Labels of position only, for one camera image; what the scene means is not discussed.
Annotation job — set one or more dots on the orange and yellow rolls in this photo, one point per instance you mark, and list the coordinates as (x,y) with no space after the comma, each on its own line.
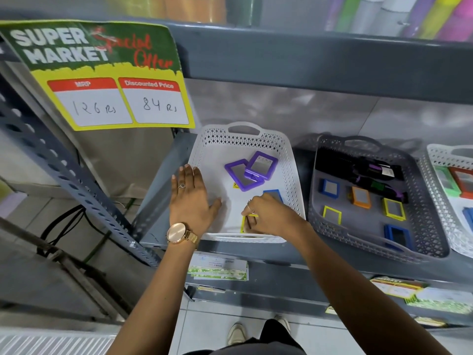
(166,7)

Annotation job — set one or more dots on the white ribbed panel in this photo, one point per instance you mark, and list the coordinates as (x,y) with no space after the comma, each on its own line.
(51,345)

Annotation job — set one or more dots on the person's left little finger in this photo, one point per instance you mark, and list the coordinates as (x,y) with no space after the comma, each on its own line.
(174,185)

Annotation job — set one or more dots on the grey metal shelf board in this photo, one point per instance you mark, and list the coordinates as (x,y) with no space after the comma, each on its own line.
(314,59)
(281,269)

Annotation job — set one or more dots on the grey plastic basket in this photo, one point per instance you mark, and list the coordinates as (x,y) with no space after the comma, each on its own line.
(373,232)

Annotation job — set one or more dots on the person's right forearm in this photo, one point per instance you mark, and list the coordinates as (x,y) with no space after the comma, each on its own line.
(354,292)

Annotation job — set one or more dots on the rose gold wristwatch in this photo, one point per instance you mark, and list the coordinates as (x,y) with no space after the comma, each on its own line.
(177,232)

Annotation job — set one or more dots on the red framed mirror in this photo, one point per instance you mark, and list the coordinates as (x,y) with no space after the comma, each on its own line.
(463,182)

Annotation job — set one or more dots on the purple framed mirror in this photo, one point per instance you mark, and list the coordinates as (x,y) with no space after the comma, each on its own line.
(238,177)
(261,165)

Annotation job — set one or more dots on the person's left hand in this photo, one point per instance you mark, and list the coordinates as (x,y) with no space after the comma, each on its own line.
(189,205)

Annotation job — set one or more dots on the white perforated plastic basket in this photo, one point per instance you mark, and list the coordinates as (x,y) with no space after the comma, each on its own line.
(432,218)

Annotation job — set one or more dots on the stack of shelf price labels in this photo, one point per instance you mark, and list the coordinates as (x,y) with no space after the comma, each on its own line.
(218,268)
(417,293)

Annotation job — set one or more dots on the brown cardboard sheet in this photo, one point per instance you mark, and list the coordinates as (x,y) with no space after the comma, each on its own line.
(129,162)

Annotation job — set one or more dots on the row of coloured paper rolls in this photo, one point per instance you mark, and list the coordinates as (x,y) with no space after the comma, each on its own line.
(406,14)

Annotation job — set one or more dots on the black and purple packet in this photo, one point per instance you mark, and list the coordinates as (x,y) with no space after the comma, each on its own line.
(380,170)
(384,190)

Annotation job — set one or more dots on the person's right shoe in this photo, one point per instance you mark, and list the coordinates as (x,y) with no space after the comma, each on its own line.
(283,323)

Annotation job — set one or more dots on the person's right hand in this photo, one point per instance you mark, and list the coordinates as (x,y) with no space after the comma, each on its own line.
(276,216)

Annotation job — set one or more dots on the person's left shoe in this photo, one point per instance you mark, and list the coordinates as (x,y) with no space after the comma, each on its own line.
(236,333)

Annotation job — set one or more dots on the person's left thumb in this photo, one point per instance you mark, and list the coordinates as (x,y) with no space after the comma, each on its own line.
(215,207)

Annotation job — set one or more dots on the person's shoe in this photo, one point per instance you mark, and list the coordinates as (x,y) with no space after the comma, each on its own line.
(236,333)
(283,323)

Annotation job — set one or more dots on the small orange framed mirror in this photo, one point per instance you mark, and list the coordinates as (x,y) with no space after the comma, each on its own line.
(360,197)

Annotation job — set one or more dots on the small blue framed mirror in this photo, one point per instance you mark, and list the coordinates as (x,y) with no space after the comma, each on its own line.
(398,237)
(274,195)
(329,188)

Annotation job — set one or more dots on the person's left middle finger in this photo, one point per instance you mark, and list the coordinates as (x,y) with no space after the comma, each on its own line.
(189,176)

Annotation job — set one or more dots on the person's black clothing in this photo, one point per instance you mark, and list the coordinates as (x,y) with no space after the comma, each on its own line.
(277,338)

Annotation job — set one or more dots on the grey perforated metal upright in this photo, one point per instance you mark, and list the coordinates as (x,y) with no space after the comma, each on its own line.
(66,181)

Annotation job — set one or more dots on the green and yellow offer sign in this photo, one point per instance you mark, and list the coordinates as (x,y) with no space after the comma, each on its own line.
(96,70)

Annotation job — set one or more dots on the green framed mirror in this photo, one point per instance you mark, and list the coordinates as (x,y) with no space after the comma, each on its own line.
(445,181)

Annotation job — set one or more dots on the person's left forearm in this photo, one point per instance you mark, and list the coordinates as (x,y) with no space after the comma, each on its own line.
(155,299)

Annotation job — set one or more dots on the small yellow framed mirror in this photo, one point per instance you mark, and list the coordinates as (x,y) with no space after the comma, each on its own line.
(394,209)
(332,216)
(244,223)

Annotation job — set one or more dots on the person's right thumb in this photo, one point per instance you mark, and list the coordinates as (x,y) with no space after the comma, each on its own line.
(252,222)

